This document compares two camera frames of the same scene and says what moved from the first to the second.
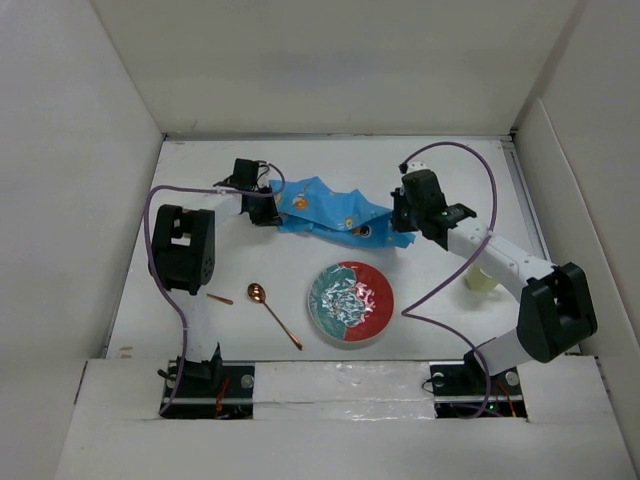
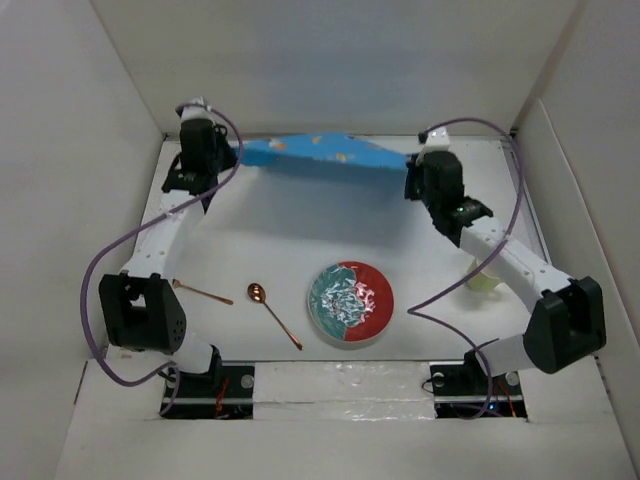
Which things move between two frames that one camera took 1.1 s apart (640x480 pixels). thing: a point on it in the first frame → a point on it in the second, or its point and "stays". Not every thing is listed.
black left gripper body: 263,212 → 223,157
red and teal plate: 350,301 stays
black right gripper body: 406,217 → 415,188
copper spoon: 257,293 stays
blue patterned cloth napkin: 310,205 → 329,158
